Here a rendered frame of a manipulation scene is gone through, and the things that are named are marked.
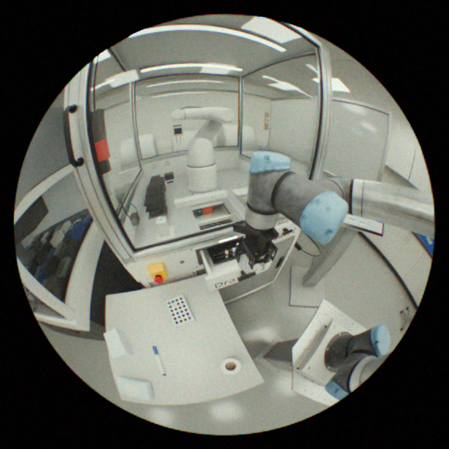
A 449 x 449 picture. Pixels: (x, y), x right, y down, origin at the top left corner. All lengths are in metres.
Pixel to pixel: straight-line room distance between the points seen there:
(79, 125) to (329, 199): 0.55
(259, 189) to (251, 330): 1.28
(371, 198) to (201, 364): 0.68
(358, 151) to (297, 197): 1.65
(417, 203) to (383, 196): 0.08
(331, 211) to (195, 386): 0.65
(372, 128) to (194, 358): 2.16
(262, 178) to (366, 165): 1.62
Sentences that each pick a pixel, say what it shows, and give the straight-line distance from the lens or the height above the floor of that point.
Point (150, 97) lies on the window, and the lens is 0.41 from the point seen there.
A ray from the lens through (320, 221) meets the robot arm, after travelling 0.19.
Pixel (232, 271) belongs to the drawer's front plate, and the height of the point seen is 0.93.
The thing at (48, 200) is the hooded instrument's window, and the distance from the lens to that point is 0.84.
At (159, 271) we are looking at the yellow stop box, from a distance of 0.58.
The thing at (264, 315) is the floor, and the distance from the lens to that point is 1.44.
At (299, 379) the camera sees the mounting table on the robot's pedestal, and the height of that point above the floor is 0.76.
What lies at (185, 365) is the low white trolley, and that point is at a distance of 0.63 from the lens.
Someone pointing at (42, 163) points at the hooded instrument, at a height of 1.48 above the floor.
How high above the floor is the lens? 1.36
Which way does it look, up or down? 39 degrees down
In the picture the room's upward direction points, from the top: straight up
